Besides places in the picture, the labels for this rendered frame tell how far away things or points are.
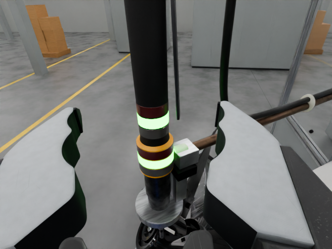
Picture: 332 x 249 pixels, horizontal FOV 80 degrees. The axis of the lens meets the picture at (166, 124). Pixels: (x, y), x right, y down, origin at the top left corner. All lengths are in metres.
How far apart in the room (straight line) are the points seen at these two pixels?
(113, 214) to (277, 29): 5.28
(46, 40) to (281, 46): 7.32
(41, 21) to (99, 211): 7.15
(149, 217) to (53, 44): 8.22
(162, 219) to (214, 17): 5.47
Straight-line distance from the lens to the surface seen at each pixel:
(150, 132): 0.21
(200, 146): 0.27
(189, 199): 0.62
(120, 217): 2.09
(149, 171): 0.24
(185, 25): 12.40
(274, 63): 6.09
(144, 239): 0.57
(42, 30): 8.57
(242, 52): 5.83
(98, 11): 13.77
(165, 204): 0.30
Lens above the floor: 1.72
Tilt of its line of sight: 33 degrees down
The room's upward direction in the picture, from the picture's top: 2 degrees counter-clockwise
